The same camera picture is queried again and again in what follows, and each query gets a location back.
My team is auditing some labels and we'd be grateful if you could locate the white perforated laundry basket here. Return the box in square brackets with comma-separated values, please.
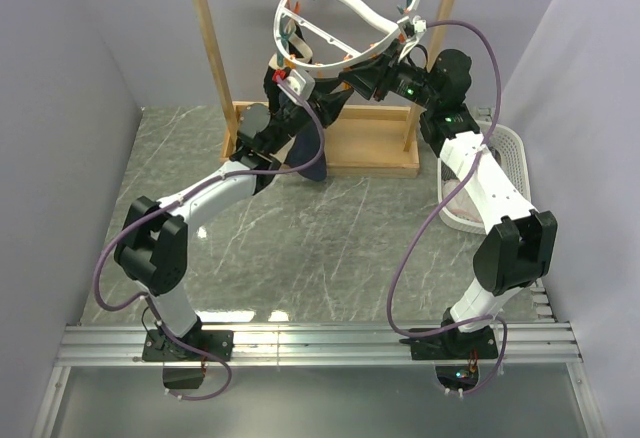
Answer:
[437, 120, 532, 235]

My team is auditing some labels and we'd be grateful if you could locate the purple cable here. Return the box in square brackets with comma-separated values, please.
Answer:
[387, 19, 509, 395]
[92, 80, 329, 402]

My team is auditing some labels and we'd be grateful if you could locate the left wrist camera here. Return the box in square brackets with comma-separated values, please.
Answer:
[272, 69, 316, 103]

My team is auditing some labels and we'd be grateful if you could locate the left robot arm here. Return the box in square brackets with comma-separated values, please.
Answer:
[114, 86, 353, 361]

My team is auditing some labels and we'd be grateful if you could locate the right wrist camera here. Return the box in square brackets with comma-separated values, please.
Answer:
[398, 15, 427, 61]

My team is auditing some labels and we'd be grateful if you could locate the aluminium mounting rail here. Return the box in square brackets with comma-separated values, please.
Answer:
[33, 322, 606, 437]

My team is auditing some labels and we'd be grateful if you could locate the white round clip hanger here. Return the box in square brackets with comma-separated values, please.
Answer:
[273, 0, 421, 76]

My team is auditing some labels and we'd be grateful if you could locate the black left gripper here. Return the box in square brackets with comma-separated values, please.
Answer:
[267, 78, 354, 156]

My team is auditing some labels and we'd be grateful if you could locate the wooden hanger stand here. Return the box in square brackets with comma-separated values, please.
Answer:
[192, 0, 455, 177]

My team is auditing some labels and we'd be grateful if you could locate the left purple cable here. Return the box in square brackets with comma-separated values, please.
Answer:
[92, 80, 329, 402]

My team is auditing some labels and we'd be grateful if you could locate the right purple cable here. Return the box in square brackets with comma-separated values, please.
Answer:
[387, 19, 509, 395]

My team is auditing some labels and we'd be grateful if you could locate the black hanging underwear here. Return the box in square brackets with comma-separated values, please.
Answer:
[263, 25, 313, 114]

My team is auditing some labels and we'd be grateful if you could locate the navy blue underwear beige waistband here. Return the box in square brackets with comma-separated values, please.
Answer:
[277, 116, 328, 182]

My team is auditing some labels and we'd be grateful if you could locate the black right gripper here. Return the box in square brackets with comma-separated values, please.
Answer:
[338, 40, 439, 112]

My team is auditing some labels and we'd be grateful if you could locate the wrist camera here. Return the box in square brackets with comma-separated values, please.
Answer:
[398, 15, 427, 61]
[272, 69, 316, 103]

